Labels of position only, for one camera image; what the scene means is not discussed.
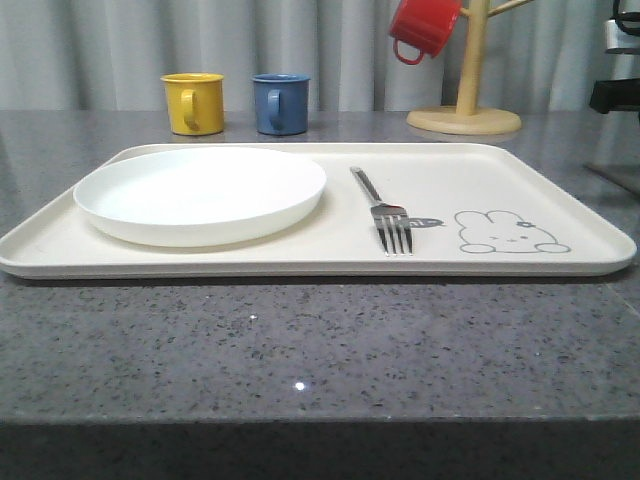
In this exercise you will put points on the yellow mug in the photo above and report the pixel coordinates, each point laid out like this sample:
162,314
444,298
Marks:
194,103

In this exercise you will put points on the silver fork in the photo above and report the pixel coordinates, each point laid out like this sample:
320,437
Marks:
390,221

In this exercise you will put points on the blue mug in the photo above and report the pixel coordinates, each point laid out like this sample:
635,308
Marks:
281,103

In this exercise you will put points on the wooden mug tree stand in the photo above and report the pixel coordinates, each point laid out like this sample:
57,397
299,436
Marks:
467,117

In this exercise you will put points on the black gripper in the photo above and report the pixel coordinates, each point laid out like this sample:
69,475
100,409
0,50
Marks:
621,38

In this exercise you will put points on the white round plate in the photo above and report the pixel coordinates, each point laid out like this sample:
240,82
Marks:
198,197

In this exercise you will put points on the beige rabbit serving tray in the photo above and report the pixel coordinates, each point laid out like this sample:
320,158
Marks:
493,215

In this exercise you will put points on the red mug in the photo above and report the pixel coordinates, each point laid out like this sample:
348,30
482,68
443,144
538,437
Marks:
425,25

